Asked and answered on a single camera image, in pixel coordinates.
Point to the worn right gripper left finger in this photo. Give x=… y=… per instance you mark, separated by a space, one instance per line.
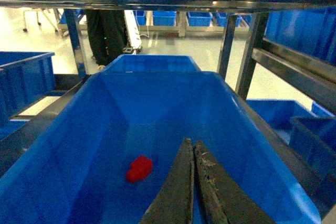
x=174 y=202

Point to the worn right gripper right finger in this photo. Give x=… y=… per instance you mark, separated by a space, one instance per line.
x=220 y=198

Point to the red one-stud toy block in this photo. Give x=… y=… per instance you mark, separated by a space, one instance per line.
x=140 y=168

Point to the large blue target crate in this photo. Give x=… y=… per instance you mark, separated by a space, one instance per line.
x=75 y=171

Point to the blue crate behind target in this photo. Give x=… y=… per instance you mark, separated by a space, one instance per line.
x=152 y=63

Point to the person in dark trousers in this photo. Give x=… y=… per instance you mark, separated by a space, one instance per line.
x=107 y=34

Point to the blue crate at left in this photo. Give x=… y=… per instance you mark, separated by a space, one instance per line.
x=26 y=77

